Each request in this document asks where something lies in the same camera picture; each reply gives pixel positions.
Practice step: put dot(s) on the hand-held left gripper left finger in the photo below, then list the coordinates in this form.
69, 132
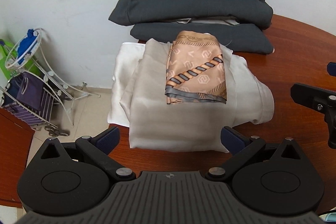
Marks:
109, 138

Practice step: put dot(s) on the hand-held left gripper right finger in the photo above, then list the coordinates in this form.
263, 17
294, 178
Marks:
231, 140

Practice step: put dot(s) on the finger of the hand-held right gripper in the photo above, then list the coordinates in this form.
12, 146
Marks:
332, 68
307, 96

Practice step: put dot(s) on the patterned tan and blue scarf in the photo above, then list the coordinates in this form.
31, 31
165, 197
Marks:
197, 69

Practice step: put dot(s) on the folded beige garment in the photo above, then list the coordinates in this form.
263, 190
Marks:
170, 129

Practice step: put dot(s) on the white cloth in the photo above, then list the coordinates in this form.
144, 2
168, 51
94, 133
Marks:
123, 77

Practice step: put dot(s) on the purple striped trolley bag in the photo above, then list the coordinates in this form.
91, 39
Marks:
34, 92

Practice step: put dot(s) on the brown wooden cabinet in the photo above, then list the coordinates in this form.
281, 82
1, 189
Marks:
13, 140

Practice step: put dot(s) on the white metal rack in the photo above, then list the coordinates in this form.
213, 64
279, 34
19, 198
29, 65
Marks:
15, 64

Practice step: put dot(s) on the flat folded dark grey garment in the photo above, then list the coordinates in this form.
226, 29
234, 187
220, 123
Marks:
162, 31

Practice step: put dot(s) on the light grey cloth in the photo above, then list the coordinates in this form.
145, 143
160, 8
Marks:
210, 21

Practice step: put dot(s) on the blue cloth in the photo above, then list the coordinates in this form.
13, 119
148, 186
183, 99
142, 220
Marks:
26, 43

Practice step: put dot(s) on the green bag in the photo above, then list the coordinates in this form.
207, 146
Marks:
4, 66

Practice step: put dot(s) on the large folded dark grey garment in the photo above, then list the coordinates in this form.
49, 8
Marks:
183, 8

